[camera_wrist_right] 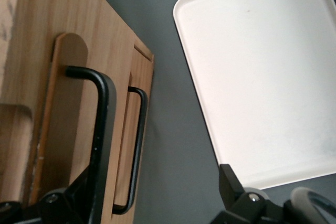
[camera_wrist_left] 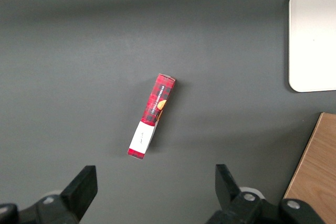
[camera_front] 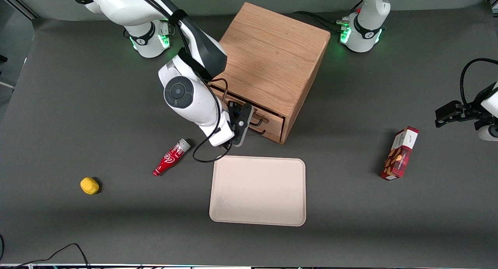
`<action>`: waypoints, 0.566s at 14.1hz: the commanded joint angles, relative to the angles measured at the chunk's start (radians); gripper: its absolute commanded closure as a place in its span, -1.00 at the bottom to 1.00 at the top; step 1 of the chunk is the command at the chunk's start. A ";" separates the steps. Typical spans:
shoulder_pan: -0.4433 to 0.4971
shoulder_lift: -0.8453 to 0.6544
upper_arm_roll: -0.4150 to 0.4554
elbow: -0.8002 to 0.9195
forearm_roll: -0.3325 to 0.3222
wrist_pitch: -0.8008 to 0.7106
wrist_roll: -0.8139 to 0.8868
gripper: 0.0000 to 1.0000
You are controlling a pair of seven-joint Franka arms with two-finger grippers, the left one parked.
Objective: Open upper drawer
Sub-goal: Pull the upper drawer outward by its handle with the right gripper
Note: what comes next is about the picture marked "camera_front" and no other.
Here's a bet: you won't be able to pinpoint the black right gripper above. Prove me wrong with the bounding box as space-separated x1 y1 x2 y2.
228 101 254 148

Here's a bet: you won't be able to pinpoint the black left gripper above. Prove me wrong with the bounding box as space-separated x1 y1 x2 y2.
435 99 486 128

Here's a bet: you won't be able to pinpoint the wooden drawer cabinet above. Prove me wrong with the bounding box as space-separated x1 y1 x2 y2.
208 2 331 145

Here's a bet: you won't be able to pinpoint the red cookie box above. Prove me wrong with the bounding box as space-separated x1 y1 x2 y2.
379 126 420 181

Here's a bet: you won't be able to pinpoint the beige rectangular tray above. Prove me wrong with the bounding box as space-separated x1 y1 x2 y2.
209 155 307 227

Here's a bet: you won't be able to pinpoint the red cola bottle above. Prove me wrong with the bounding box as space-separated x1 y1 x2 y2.
152 138 191 177

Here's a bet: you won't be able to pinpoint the yellow lemon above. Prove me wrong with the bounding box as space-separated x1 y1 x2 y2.
80 177 100 195

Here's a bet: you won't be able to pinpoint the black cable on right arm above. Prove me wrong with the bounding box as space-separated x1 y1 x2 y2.
128 0 235 164

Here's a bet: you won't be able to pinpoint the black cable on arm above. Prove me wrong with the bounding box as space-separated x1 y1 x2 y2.
460 58 498 106
128 0 235 164

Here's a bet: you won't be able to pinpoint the wooden drawer with black handle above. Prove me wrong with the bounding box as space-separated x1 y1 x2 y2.
245 123 285 144
210 86 287 128

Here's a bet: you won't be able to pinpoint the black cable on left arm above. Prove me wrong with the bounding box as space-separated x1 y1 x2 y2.
460 58 498 106

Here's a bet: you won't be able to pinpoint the black cables at arm base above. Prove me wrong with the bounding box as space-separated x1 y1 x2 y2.
292 0 364 35

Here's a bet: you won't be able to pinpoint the black cable at table edge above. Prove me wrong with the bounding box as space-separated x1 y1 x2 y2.
0 234 92 269

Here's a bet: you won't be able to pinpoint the aluminium frame profile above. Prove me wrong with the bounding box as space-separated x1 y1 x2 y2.
0 0 40 21

